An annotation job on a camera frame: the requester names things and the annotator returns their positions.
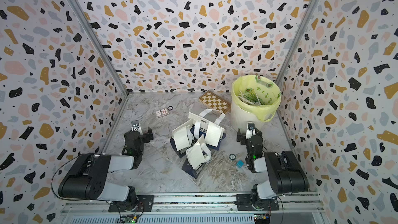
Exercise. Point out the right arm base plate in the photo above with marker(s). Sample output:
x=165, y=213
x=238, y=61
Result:
x=245, y=202

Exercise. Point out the white trash bin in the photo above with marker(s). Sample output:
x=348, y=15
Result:
x=239, y=118

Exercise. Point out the yellow-green bin liner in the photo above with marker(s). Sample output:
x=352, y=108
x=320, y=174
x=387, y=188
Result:
x=257, y=95

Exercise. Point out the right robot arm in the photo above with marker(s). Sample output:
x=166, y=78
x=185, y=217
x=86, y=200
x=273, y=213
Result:
x=284, y=173

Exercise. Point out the green poker chip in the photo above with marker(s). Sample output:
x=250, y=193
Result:
x=232, y=156

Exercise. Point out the blue white bag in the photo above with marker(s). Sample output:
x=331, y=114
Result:
x=201, y=124
x=189, y=125

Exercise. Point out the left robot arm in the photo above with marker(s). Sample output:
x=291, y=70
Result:
x=87, y=178

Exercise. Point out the front navy bag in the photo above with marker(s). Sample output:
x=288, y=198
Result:
x=188, y=168

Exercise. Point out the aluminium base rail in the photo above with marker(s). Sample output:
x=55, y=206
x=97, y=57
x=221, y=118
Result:
x=200, y=208

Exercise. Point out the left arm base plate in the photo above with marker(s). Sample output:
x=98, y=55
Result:
x=136, y=205

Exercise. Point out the playing card deck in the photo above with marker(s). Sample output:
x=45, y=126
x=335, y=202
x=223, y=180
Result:
x=162, y=113

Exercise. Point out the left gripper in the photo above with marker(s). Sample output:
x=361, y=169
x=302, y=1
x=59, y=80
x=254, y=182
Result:
x=133, y=134

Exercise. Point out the small teal block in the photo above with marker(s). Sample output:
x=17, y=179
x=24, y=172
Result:
x=240, y=164

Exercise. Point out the wooden chess board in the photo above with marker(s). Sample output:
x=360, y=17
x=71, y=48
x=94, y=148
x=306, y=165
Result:
x=215, y=102

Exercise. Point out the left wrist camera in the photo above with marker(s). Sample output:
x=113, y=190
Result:
x=136, y=126

